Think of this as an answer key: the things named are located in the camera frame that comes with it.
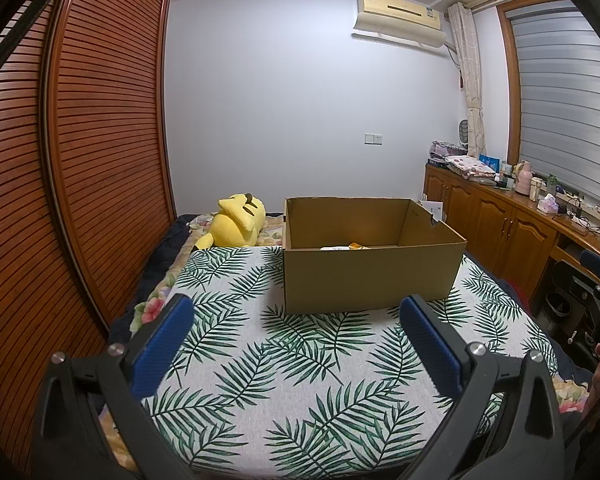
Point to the black chair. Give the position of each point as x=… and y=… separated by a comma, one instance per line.
x=570, y=300

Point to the yellow plush toy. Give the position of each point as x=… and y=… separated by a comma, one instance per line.
x=237, y=222

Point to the orange snack packet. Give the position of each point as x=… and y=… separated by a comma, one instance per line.
x=358, y=246

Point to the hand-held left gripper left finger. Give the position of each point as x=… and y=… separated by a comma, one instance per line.
x=162, y=350

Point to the dark blue blanket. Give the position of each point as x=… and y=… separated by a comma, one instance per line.
x=150, y=260

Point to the grey window blind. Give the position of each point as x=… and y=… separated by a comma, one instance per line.
x=570, y=105

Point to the beige wall air conditioner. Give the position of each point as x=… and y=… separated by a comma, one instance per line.
x=397, y=15

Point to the folded purple cloth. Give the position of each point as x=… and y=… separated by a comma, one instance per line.
x=445, y=149

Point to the small white fan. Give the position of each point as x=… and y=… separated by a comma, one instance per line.
x=464, y=132

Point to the white paper box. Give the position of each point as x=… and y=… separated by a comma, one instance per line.
x=431, y=209

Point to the wooden window frame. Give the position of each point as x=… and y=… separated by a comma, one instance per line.
x=509, y=85

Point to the white wall switch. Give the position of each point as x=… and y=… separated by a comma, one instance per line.
x=373, y=138

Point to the purple tissue box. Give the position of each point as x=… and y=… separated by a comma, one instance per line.
x=548, y=204

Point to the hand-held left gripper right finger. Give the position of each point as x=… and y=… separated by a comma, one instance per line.
x=432, y=350

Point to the pink kettle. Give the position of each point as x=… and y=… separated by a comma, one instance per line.
x=523, y=179

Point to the white power strip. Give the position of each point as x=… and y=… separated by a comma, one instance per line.
x=580, y=217

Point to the folded floral blanket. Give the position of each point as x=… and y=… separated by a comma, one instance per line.
x=470, y=166

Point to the white cup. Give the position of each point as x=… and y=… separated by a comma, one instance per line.
x=535, y=189

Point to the small blue box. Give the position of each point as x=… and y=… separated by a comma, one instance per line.
x=490, y=162

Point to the leaf-print cloth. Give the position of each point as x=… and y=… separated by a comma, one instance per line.
x=300, y=370

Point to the brown cardboard box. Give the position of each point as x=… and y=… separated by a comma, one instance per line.
x=370, y=277

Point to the slatted wooden wardrobe door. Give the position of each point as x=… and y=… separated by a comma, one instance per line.
x=20, y=240
x=110, y=150

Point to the patterned cream curtain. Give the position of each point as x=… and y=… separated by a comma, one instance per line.
x=467, y=70

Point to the wooden cabinet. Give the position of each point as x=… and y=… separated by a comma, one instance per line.
x=490, y=230

